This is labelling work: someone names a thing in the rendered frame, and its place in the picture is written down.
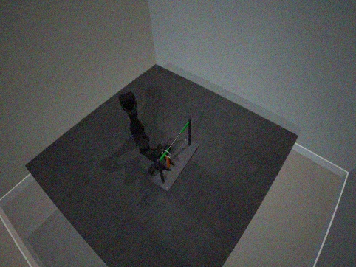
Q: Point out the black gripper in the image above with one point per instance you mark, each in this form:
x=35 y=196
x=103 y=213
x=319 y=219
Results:
x=154 y=166

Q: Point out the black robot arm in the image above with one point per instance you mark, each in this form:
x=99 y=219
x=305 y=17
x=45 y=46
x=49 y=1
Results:
x=137 y=129

